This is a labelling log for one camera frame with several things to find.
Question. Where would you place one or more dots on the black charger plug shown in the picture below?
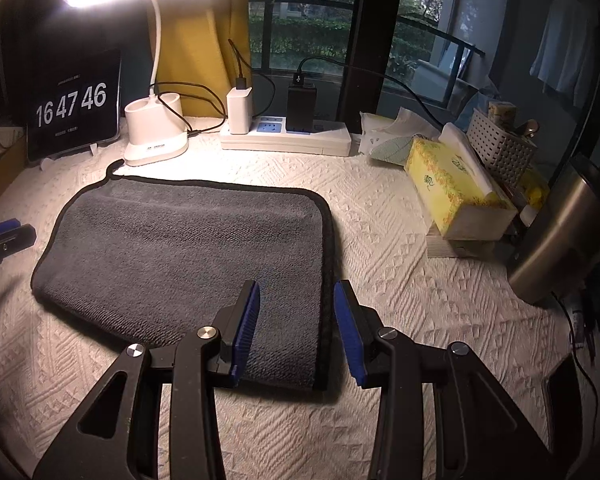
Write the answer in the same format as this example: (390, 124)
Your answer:
(301, 107)

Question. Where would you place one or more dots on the white charger plug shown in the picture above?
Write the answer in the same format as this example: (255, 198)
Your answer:
(240, 110)

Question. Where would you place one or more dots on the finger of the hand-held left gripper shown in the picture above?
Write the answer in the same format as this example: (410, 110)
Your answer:
(2, 240)

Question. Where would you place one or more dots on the black phone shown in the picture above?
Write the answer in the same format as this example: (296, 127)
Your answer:
(565, 400)

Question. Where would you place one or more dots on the yellow tissue box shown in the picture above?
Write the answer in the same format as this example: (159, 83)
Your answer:
(455, 190)

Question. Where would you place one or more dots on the steel tumbler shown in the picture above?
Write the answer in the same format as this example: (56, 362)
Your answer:
(555, 240)

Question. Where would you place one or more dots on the white desk lamp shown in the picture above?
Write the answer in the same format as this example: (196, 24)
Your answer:
(155, 125)

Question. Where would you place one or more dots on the yellow curtain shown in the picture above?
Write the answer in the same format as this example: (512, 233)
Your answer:
(200, 55)

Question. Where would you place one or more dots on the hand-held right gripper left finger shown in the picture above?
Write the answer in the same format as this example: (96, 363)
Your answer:
(244, 322)

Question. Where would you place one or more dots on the white textured table cover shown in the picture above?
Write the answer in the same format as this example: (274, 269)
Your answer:
(405, 320)

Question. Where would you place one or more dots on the white plastic basket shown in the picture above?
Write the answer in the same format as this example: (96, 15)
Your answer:
(500, 142)

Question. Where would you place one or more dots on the white tissue pack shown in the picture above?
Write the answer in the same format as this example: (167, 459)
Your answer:
(380, 135)

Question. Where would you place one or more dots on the white power strip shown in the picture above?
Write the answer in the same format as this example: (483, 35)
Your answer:
(300, 137)

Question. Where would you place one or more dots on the grey towel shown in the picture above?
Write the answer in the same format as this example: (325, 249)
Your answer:
(180, 270)

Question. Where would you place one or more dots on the tablet showing clock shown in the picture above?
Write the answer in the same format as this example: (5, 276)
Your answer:
(72, 102)

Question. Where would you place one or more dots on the hanging white shirt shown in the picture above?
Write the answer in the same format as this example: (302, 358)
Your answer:
(565, 55)

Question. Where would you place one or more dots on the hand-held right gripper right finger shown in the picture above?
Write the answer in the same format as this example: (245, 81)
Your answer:
(346, 325)

